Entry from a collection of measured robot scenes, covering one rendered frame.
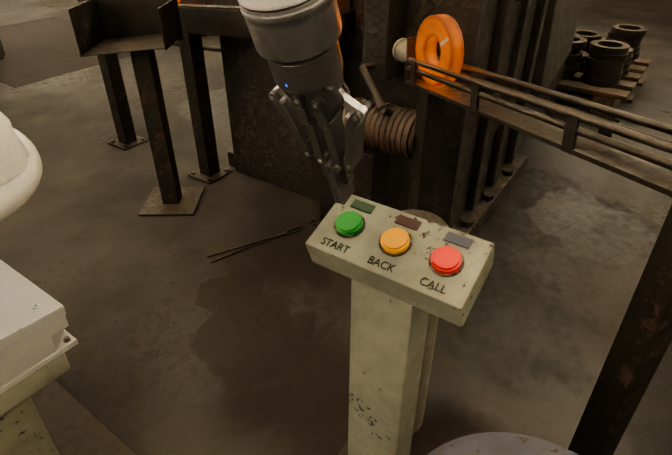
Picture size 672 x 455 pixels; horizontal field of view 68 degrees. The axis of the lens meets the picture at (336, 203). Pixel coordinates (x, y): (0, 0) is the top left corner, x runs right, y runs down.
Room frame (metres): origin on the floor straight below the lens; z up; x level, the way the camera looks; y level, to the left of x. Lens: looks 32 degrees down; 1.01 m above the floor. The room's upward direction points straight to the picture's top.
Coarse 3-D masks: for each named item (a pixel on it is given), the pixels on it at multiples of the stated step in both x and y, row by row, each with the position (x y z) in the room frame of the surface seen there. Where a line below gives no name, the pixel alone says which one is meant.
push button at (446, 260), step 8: (440, 248) 0.52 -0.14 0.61; (448, 248) 0.52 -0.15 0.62; (432, 256) 0.51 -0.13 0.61; (440, 256) 0.51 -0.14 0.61; (448, 256) 0.51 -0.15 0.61; (456, 256) 0.51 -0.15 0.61; (432, 264) 0.50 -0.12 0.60; (440, 264) 0.50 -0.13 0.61; (448, 264) 0.50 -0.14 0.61; (456, 264) 0.49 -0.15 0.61; (440, 272) 0.49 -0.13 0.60; (448, 272) 0.49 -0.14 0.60
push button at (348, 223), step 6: (342, 216) 0.60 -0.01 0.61; (348, 216) 0.60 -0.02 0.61; (354, 216) 0.60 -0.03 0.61; (360, 216) 0.60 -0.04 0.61; (336, 222) 0.59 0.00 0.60; (342, 222) 0.59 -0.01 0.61; (348, 222) 0.59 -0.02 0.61; (354, 222) 0.59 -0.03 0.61; (360, 222) 0.59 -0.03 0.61; (336, 228) 0.59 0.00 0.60; (342, 228) 0.58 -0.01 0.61; (348, 228) 0.58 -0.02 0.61; (354, 228) 0.58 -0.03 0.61; (360, 228) 0.58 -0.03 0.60; (342, 234) 0.58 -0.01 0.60; (348, 234) 0.57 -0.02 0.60
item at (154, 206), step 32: (96, 0) 1.72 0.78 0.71; (128, 0) 1.72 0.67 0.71; (160, 0) 1.72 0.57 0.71; (96, 32) 1.66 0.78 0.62; (128, 32) 1.72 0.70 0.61; (160, 32) 1.72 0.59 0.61; (160, 96) 1.62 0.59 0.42; (160, 128) 1.59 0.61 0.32; (160, 160) 1.59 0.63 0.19; (160, 192) 1.68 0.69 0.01; (192, 192) 1.68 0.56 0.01
